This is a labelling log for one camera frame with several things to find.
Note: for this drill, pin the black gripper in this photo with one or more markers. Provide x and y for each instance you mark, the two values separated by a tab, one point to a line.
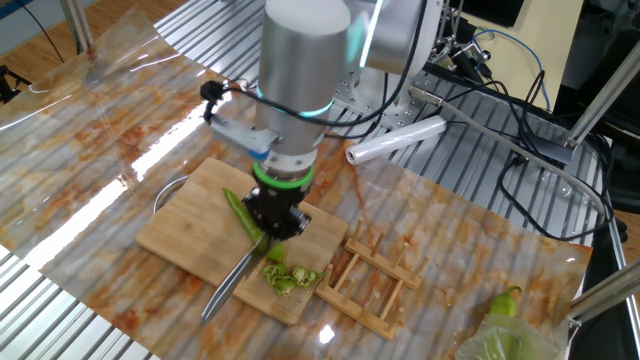
279	205

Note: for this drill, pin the long green chili pepper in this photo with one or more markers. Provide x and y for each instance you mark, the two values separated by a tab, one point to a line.
240	212

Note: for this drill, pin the steel kitchen knife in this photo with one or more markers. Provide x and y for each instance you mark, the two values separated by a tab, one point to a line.
227	290

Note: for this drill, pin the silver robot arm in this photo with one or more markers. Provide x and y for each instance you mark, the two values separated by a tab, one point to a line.
300	75

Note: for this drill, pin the cut chili slice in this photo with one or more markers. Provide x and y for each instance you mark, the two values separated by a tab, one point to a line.
274	271
276	252
300	275
285	286

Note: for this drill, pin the cut chili stem piece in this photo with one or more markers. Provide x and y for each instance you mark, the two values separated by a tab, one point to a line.
315	276

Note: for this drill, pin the wooden cutting board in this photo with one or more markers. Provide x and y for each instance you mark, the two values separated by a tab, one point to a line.
190	225

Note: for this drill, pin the wooden peg rack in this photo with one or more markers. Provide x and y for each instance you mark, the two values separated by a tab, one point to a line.
385	270

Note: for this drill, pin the white plastic bag roll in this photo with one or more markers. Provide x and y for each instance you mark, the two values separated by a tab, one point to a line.
395	140

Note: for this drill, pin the marbled plastic table sheet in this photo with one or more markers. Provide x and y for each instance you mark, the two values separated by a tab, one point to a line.
100	125

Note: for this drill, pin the green pepper with curled stem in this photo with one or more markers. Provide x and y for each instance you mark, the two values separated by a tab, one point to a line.
502	305

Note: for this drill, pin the metal clamp stand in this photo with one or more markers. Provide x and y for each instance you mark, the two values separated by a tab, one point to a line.
467	50

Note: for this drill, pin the clear plastic bag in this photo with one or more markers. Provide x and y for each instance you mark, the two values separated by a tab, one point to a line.
500	342

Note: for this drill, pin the green pepper inside bag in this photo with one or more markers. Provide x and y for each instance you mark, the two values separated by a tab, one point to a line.
500	345

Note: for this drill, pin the silver tripod leg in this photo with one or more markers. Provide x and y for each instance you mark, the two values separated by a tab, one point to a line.
77	25

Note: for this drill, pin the black tripod part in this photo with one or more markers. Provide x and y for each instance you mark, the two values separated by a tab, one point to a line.
7	82

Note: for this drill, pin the black monitor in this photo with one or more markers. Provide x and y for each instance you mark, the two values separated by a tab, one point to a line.
495	12

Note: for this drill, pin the beige panel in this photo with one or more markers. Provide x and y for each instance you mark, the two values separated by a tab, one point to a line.
550	40

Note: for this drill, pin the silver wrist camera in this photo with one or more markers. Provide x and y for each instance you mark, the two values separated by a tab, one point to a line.
240	137

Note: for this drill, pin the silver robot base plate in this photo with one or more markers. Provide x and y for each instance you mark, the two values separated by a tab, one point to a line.
350	92

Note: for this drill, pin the aluminium frame pole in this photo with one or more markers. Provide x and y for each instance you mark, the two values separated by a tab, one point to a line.
610	292
605	95

